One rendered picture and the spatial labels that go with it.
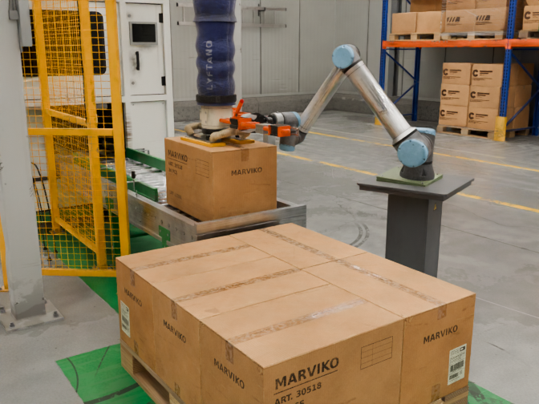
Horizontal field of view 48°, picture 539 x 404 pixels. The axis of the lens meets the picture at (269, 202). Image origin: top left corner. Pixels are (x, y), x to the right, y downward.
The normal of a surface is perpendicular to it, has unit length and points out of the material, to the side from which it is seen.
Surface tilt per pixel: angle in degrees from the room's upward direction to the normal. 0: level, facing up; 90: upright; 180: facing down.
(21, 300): 90
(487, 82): 93
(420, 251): 90
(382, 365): 90
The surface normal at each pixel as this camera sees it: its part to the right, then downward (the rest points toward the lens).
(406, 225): -0.56, 0.20
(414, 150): -0.33, 0.34
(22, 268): 0.57, 0.20
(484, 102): -0.82, 0.18
